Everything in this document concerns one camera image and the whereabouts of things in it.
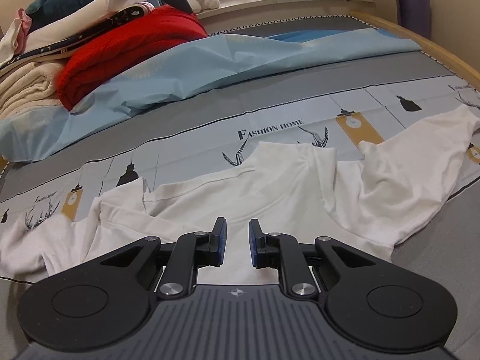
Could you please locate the white long-sleeve shirt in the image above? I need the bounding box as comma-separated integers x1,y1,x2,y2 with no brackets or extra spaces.
1,105,479,284

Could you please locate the light blue quilt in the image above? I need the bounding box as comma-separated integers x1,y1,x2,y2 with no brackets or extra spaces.
1,28,421,163

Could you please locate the cream folded blanket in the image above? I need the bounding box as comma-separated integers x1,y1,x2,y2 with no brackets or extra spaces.
0,61,64,119

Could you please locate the white and black garment pile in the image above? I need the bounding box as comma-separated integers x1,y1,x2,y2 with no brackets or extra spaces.
1,0,154,76

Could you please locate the red garment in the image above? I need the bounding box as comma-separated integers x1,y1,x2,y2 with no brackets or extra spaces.
55,6,208,111

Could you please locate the purple box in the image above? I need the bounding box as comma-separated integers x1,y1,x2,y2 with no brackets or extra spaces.
396,0,432,40

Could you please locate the window sill ledge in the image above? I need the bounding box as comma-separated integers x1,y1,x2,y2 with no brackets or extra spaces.
197,0,376,20

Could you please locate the wooden bed frame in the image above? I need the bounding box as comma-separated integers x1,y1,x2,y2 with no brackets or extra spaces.
350,11,480,91

